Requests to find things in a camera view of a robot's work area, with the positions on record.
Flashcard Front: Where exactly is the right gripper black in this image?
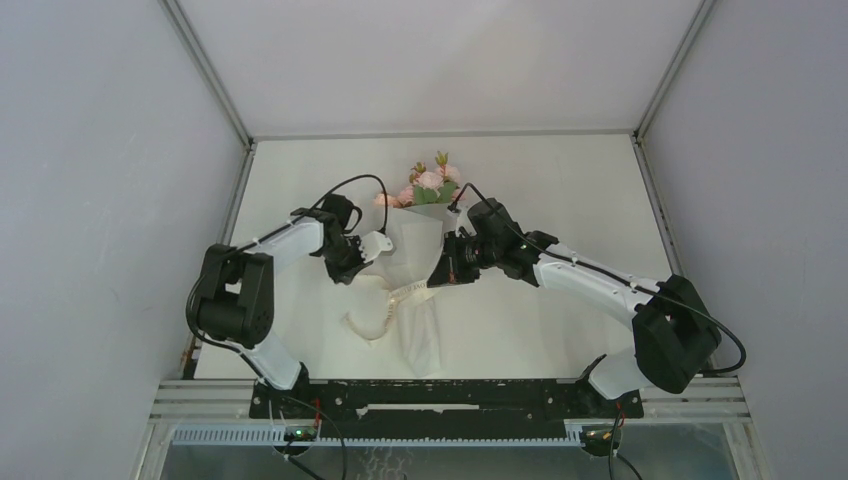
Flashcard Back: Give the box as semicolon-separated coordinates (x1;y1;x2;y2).
428;229;502;286

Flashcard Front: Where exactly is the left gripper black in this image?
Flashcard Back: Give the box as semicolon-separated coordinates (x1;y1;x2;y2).
319;235;373;285

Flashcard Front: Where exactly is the pink fake rose stem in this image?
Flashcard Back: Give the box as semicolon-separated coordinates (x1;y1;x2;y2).
374;193;403;208
435;151;461;203
394;162;445;208

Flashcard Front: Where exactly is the translucent white wrapping paper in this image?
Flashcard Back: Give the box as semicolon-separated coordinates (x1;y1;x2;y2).
375;204;447;378

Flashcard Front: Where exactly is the cream printed ribbon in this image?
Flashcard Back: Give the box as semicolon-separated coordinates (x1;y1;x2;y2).
340;275;437;344

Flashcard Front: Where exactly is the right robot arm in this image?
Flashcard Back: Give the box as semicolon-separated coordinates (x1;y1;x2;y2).
427;198;747;416

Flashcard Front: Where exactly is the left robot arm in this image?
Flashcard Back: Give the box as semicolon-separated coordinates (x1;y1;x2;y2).
186;194;393;417

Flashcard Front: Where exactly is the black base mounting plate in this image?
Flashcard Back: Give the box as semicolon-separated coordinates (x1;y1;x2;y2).
248;378;644;438

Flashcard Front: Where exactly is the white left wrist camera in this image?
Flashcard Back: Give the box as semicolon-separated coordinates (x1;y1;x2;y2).
359;231;394;263

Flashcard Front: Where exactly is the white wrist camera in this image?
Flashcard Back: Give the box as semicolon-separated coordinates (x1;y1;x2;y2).
359;231;394;263
442;206;463;234

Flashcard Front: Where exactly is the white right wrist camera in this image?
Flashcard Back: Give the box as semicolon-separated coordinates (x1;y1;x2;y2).
442;206;463;234

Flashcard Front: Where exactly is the white slotted cable duct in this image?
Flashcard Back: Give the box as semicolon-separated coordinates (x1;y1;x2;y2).
171;424;611;447

